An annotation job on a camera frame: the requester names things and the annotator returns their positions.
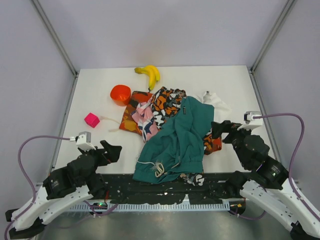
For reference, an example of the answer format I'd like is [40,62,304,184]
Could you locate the teal green shorts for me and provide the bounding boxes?
[133,96,215,184]

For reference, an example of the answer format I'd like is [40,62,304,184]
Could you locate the orange shorts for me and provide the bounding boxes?
[203,133,222,155]

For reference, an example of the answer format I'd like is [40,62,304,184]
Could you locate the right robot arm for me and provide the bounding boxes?
[211,120,320,240]

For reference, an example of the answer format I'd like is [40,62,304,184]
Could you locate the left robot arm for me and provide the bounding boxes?
[4,140,122,240]

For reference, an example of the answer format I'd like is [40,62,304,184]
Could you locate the orange camouflage cloth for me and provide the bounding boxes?
[119,91,153,136]

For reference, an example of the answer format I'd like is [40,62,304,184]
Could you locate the pink navy patterned cloth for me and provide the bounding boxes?
[131,100,158,143]

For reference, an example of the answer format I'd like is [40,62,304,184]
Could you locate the black orange white patterned cloth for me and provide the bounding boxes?
[151,86,187,130]

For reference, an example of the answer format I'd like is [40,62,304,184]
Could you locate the pink cube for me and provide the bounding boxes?
[84,112,100,128]

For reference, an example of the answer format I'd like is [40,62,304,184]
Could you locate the orange plastic cup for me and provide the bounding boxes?
[110,84,131,107]

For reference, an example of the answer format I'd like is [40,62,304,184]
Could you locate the yellow banana bunch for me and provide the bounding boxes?
[134,65,161,92]

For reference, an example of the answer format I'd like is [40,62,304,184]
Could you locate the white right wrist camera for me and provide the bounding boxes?
[237,111,264,131]

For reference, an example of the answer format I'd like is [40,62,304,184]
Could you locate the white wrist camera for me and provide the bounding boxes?
[69,131,96,152]
[237,111,264,131]

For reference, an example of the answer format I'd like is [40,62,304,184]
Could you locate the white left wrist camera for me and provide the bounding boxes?
[69,131,96,152]

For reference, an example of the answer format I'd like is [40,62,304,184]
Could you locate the cream drawstring cord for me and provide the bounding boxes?
[99,115,122,133]

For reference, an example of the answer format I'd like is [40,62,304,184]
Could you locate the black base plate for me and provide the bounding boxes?
[102,171,250,205]

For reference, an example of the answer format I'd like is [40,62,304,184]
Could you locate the white slotted cable duct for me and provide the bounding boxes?
[67,202,231,212]

